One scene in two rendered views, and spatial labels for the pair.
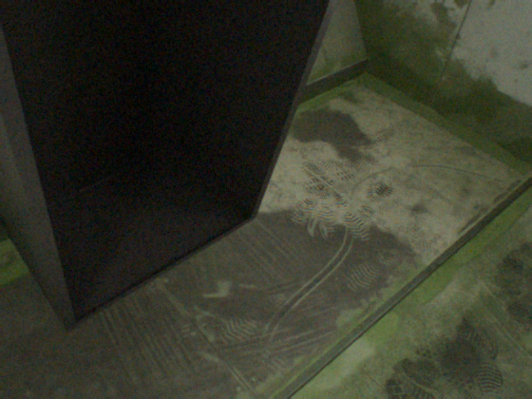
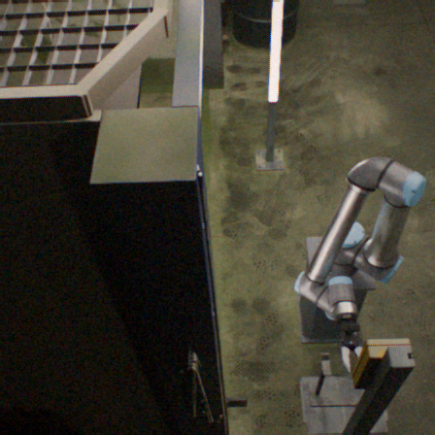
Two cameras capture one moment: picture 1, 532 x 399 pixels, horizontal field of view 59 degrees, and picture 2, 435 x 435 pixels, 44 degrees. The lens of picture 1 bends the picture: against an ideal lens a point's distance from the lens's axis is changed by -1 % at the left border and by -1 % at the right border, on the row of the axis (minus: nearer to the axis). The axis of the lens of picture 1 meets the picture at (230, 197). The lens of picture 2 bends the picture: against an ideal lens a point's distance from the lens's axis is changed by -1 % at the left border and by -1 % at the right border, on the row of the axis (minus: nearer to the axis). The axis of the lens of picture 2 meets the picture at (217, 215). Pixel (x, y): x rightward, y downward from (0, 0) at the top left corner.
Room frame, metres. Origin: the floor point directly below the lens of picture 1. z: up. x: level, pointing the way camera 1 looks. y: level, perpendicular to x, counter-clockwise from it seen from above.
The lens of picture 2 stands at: (-0.72, 0.91, 2.98)
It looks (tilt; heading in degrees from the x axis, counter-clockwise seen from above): 54 degrees down; 315
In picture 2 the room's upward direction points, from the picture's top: 4 degrees counter-clockwise
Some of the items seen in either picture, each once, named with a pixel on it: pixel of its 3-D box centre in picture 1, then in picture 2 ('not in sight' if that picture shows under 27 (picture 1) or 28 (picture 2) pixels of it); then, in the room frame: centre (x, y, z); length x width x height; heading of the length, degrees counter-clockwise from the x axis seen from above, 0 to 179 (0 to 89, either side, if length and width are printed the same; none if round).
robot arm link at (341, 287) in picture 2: not in sight; (342, 293); (-0.35, -0.10, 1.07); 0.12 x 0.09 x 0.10; 132
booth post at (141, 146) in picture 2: not in sight; (195, 374); (-0.16, 0.52, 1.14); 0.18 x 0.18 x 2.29; 42
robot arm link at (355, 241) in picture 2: not in sight; (347, 242); (-0.16, -0.47, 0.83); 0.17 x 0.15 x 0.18; 2
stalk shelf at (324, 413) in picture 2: not in sight; (343, 404); (-0.57, 0.15, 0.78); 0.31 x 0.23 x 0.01; 42
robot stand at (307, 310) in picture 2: not in sight; (331, 292); (-0.15, -0.47, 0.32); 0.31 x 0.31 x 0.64; 42
